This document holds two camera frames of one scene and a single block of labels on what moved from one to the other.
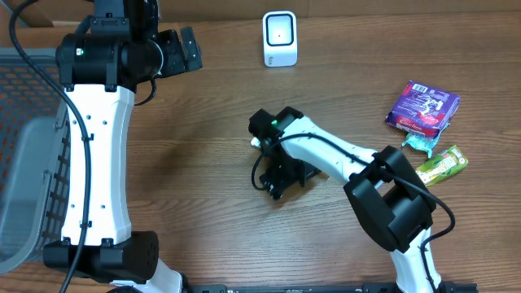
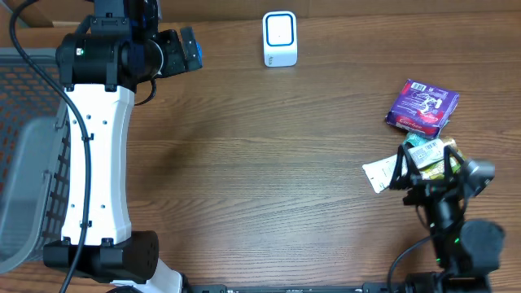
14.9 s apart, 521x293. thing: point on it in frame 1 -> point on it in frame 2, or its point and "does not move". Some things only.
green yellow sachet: [440, 166] does not move
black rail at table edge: [327, 288] does not move
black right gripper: [278, 173] -> [422, 188]
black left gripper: [177, 63] does not move
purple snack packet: [423, 109] does not move
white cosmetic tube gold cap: [255, 142] -> [380, 172]
